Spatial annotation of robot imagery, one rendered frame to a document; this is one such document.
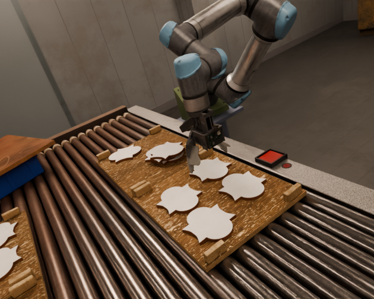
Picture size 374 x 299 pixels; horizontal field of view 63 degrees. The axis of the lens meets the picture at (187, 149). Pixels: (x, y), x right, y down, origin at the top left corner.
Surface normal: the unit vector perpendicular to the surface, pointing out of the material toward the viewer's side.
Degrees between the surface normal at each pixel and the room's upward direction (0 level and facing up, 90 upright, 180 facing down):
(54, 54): 90
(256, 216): 0
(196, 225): 0
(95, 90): 90
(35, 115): 90
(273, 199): 0
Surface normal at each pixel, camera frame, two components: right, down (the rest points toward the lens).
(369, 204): -0.26, -0.86
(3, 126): 0.58, 0.23
